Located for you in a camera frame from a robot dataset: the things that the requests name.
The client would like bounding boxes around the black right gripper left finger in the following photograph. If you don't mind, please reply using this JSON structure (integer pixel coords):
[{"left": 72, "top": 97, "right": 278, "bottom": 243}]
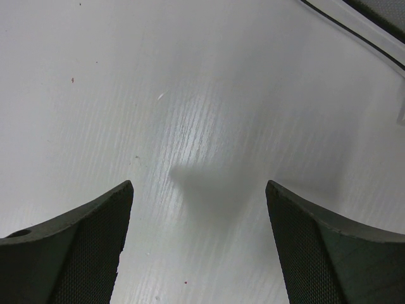
[{"left": 1, "top": 180, "right": 134, "bottom": 303}]

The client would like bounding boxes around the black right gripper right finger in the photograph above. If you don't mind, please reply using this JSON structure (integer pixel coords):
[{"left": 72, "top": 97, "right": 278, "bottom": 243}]
[{"left": 265, "top": 180, "right": 404, "bottom": 303}]

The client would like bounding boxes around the grey sneaker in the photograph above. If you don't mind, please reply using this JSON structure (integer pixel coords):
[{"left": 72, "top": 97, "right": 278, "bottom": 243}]
[{"left": 301, "top": 1, "right": 404, "bottom": 77}]

